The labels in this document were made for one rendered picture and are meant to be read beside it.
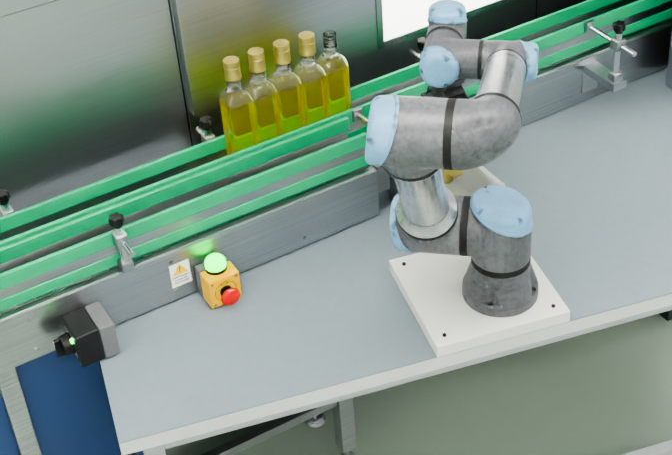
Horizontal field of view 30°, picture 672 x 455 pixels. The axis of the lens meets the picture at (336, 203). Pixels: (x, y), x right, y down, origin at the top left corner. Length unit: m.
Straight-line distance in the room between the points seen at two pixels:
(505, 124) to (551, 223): 0.75
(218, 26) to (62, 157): 0.43
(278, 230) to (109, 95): 0.45
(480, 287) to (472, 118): 0.55
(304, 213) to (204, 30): 0.44
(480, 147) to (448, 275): 0.62
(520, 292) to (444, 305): 0.16
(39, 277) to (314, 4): 0.84
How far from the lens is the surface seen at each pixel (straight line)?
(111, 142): 2.72
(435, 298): 2.52
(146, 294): 2.57
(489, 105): 2.02
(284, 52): 2.60
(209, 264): 2.53
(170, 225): 2.52
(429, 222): 2.32
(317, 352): 2.46
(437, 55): 2.35
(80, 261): 2.48
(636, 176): 2.90
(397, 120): 1.99
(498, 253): 2.39
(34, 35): 2.54
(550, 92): 3.04
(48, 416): 2.69
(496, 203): 2.38
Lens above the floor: 2.46
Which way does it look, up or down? 37 degrees down
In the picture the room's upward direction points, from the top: 5 degrees counter-clockwise
